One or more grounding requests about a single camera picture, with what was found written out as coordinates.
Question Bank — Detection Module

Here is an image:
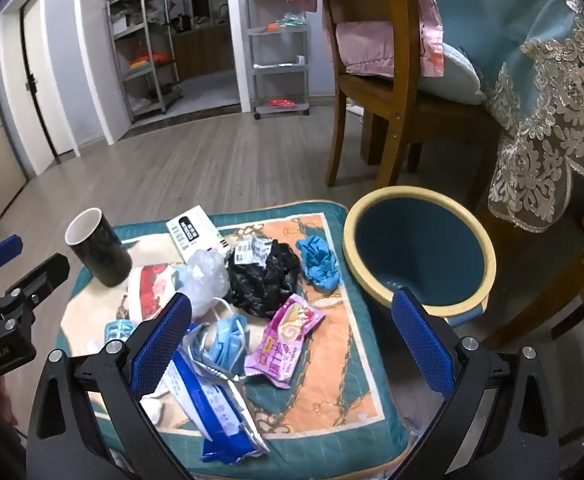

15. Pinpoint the teal lace tablecloth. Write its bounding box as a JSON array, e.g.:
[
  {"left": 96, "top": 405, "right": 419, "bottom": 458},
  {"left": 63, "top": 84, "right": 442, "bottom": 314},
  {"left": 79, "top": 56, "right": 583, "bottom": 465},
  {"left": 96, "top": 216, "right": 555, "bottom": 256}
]
[{"left": 424, "top": 0, "right": 584, "bottom": 233}]

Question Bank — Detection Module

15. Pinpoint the blue bin with yellow rim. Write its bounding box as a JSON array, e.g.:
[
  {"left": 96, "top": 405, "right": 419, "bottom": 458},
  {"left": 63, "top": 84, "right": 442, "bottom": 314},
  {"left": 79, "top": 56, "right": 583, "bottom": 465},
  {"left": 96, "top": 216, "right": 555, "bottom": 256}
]
[{"left": 343, "top": 186, "right": 497, "bottom": 328}]

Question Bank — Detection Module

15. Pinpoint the blue glove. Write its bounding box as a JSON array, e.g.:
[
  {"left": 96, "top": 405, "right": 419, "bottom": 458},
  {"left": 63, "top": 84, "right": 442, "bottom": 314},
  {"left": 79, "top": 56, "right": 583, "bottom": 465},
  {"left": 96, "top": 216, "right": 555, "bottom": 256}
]
[{"left": 296, "top": 234, "right": 341, "bottom": 293}]

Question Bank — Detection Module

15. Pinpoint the blue face mask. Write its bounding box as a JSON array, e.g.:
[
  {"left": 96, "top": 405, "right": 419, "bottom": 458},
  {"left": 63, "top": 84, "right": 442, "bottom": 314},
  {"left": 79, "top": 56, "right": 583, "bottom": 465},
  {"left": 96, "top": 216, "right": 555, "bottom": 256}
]
[{"left": 187, "top": 297, "right": 253, "bottom": 376}]

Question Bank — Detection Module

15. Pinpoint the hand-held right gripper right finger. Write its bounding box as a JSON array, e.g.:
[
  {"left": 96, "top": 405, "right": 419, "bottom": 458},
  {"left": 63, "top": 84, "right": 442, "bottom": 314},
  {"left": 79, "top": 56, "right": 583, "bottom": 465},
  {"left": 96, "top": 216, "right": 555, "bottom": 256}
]
[{"left": 391, "top": 287, "right": 563, "bottom": 480}]

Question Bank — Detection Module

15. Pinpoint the black cup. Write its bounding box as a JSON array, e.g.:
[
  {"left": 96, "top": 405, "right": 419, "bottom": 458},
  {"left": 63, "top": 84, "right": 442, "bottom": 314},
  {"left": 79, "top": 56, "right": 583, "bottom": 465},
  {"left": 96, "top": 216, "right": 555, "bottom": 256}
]
[{"left": 66, "top": 207, "right": 133, "bottom": 288}]

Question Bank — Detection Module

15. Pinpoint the pink snack wrapper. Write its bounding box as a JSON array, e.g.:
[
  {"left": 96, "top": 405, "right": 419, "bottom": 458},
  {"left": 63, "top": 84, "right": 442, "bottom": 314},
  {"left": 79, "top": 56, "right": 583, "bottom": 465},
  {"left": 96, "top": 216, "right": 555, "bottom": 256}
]
[{"left": 244, "top": 294, "right": 326, "bottom": 390}]

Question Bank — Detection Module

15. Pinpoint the blue wet wipes packet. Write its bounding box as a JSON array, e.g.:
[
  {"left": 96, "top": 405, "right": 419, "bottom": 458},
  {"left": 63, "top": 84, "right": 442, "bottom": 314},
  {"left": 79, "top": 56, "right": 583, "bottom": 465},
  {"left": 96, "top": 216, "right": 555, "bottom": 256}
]
[{"left": 142, "top": 347, "right": 270, "bottom": 466}]

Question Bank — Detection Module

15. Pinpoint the pale teal pillow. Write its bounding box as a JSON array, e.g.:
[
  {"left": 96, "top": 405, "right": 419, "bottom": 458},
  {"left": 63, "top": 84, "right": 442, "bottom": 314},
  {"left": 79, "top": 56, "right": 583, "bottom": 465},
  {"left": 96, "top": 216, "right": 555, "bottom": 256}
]
[{"left": 417, "top": 42, "right": 488, "bottom": 106}]

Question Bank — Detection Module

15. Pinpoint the orange tray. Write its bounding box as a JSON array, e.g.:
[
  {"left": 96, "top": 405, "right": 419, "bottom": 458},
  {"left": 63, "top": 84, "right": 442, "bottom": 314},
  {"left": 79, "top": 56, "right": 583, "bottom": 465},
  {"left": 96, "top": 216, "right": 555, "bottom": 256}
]
[{"left": 130, "top": 52, "right": 167, "bottom": 68}]

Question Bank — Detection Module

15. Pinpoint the white tissue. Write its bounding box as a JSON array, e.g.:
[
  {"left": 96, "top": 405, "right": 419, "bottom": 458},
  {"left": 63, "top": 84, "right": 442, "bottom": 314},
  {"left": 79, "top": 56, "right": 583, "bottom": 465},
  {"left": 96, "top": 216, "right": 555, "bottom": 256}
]
[{"left": 174, "top": 249, "right": 231, "bottom": 318}]

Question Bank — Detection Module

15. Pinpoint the black plastic bag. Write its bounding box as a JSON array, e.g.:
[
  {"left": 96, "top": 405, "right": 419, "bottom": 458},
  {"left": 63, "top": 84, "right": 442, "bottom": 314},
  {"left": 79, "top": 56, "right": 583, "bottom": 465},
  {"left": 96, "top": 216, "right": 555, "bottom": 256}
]
[{"left": 224, "top": 237, "right": 303, "bottom": 318}]

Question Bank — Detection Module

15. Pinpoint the blue blister tray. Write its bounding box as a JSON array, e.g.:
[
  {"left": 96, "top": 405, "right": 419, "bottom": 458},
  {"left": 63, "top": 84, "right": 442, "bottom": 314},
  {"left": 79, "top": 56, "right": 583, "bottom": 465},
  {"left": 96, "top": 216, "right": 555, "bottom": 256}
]
[{"left": 103, "top": 317, "right": 137, "bottom": 346}]

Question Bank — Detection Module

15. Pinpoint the pink hanging cloth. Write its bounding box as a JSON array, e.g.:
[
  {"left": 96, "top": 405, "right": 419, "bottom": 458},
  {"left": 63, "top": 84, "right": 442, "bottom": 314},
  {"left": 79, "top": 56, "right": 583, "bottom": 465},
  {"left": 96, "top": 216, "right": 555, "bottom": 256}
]
[{"left": 414, "top": 0, "right": 445, "bottom": 77}]

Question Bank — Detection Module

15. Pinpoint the white door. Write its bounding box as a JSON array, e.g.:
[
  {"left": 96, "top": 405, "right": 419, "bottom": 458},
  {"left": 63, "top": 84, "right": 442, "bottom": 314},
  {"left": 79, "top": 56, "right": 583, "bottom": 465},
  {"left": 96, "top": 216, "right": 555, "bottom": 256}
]
[{"left": 19, "top": 0, "right": 80, "bottom": 161}]

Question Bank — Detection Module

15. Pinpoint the wooden kitchen cabinet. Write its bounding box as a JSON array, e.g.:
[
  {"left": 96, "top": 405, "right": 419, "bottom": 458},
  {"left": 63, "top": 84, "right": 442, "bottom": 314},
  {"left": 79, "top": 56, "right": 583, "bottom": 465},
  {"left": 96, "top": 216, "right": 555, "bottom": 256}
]
[{"left": 172, "top": 25, "right": 235, "bottom": 81}]

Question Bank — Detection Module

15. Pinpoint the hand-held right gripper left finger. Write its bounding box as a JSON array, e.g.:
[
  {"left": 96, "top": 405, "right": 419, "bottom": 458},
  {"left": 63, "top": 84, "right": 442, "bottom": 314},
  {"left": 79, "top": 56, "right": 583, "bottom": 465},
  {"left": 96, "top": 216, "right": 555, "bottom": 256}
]
[{"left": 26, "top": 291, "right": 195, "bottom": 480}]

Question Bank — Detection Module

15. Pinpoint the white rolling cart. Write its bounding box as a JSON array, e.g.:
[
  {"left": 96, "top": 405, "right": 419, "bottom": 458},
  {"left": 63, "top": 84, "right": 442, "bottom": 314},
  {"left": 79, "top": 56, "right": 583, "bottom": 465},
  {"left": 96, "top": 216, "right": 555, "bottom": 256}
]
[{"left": 244, "top": 0, "right": 311, "bottom": 120}]

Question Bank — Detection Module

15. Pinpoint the floral tissue packet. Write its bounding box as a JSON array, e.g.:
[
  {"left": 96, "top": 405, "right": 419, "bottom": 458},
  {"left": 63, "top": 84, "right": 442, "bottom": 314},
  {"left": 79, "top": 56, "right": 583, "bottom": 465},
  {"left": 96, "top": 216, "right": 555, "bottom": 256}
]
[{"left": 126, "top": 264, "right": 183, "bottom": 326}]

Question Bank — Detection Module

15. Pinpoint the printed quilted mat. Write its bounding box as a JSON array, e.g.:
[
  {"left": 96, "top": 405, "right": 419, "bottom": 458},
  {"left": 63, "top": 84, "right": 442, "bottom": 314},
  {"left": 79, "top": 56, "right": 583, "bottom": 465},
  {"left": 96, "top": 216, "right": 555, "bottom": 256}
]
[{"left": 56, "top": 201, "right": 423, "bottom": 480}]

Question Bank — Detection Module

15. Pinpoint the white cardboard box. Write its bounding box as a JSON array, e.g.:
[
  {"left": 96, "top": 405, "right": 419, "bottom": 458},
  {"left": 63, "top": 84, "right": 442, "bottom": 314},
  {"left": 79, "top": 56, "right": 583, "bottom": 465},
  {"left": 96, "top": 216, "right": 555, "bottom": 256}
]
[{"left": 166, "top": 205, "right": 233, "bottom": 265}]

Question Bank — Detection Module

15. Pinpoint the metal shelf rack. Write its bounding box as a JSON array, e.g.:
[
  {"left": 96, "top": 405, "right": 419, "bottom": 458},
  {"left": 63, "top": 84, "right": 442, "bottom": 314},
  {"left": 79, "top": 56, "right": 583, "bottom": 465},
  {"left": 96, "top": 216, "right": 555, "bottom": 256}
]
[{"left": 106, "top": 0, "right": 183, "bottom": 123}]

